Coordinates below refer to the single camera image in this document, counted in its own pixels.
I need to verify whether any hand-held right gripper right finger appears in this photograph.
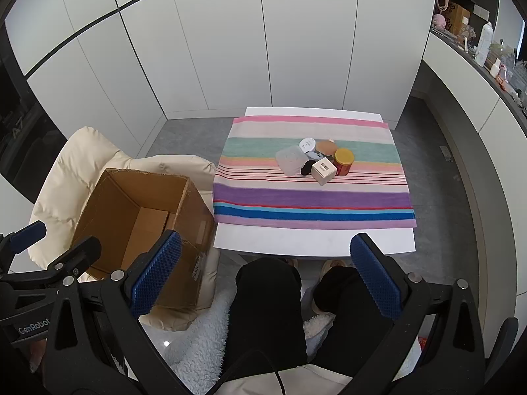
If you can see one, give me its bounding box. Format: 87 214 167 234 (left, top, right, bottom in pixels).
349 232 486 395

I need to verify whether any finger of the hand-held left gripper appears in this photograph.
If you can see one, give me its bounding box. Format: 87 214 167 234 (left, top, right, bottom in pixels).
0 236 101 285
0 220 47 264

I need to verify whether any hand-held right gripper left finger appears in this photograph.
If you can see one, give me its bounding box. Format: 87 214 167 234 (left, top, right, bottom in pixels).
43 230 194 395

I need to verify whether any brown cardboard box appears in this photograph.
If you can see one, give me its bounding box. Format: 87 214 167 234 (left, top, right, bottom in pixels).
70 168 215 310

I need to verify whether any small white box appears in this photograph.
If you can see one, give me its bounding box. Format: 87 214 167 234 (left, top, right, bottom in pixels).
311 157 337 186

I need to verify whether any red jar with yellow lid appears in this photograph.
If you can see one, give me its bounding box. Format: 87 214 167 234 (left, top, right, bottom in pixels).
333 148 355 177

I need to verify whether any translucent plastic case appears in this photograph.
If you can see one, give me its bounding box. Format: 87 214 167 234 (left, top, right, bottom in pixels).
275 145 310 177

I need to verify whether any person's left hand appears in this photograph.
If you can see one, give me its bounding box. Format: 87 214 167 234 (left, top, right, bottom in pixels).
25 337 48 375

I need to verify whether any person's right leg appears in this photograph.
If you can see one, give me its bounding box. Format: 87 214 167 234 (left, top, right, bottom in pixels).
305 267 412 379

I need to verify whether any person's leg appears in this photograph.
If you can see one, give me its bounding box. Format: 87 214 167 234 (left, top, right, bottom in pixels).
305 267 412 379
222 257 314 379

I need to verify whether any cream padded chair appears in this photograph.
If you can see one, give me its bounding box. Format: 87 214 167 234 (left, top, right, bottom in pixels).
30 127 221 332

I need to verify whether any striped colourful cloth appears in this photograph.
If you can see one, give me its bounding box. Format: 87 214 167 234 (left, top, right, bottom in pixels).
212 116 417 230

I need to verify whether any person's left leg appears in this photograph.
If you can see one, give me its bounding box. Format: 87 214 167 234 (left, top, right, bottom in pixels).
222 257 314 379

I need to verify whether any person's cream top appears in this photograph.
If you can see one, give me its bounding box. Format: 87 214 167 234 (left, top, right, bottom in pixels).
218 364 355 395

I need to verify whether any brown round compact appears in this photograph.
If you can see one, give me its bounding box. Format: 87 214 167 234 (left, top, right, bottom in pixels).
315 139 338 158

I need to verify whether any white counter with dark top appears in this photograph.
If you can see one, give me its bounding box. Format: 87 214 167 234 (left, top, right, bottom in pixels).
412 29 527 363

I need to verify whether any white tall cabinet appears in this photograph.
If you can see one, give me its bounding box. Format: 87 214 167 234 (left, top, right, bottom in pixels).
4 0 439 157

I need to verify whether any white bottle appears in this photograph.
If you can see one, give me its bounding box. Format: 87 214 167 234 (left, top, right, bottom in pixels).
473 21 494 66

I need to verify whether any brown carton on counter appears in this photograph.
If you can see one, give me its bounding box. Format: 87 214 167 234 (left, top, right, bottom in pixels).
445 3 471 34

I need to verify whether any black cable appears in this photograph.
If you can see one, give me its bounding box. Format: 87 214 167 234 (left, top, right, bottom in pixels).
224 350 289 395

